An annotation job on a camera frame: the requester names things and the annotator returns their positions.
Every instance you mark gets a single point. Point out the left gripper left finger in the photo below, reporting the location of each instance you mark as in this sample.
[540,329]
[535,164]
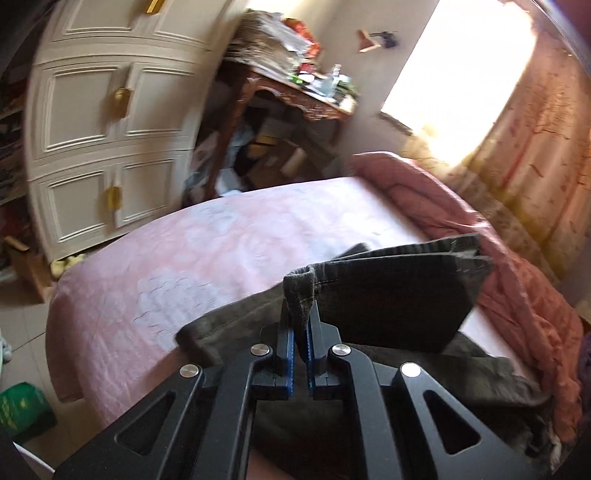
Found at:
[197,423]

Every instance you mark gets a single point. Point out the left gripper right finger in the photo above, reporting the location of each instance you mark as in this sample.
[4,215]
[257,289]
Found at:
[406,424]

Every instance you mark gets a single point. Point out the dark grey jeans pant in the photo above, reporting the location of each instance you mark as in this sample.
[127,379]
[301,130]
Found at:
[396,305]

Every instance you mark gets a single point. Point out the pink bed sheet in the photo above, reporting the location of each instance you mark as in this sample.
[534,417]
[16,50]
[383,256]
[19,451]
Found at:
[114,318]

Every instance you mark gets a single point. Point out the pink quilted duvet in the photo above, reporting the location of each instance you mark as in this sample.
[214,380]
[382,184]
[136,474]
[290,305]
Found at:
[525,309]

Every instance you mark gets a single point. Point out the green bag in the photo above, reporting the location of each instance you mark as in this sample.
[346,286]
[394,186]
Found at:
[25,412]

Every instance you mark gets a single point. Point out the tree print curtain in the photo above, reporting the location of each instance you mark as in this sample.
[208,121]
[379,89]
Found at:
[530,176]

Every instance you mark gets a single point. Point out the white wardrobe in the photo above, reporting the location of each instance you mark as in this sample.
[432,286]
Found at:
[114,104]

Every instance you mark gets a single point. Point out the desk clutter pile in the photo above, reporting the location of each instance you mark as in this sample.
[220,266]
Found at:
[286,49]

